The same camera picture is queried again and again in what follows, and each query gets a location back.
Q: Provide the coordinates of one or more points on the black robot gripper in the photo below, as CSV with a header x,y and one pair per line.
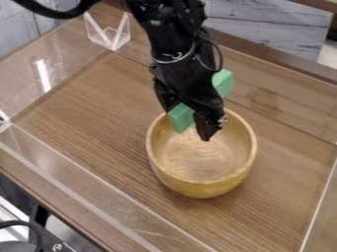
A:
x,y
182,71

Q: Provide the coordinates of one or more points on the green rectangular block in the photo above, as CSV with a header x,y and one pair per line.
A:
x,y
181,115

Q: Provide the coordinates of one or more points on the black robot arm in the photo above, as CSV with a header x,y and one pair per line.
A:
x,y
173,22

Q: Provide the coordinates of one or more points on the brown wooden bowl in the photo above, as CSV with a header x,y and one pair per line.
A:
x,y
201,169

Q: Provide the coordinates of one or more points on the clear acrylic corner bracket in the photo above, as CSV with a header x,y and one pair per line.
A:
x,y
110,38

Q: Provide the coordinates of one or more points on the black table leg frame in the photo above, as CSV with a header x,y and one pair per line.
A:
x,y
51,242

